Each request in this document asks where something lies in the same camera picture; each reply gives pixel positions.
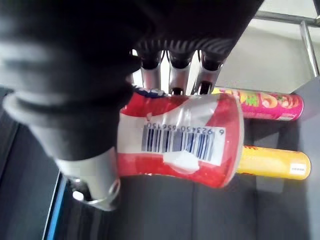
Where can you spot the red gum bottle with barcode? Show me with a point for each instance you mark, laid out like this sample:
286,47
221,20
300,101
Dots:
190,125

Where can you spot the metal shelf frame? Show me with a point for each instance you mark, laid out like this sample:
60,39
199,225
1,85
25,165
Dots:
306,37

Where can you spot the yellow chips can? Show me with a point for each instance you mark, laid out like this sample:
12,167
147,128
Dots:
272,163

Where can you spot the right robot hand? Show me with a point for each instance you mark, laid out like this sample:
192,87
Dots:
75,62

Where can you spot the dark grey shelf board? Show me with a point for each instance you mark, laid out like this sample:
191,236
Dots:
175,212

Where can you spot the pink chips can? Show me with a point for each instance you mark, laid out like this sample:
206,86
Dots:
272,106

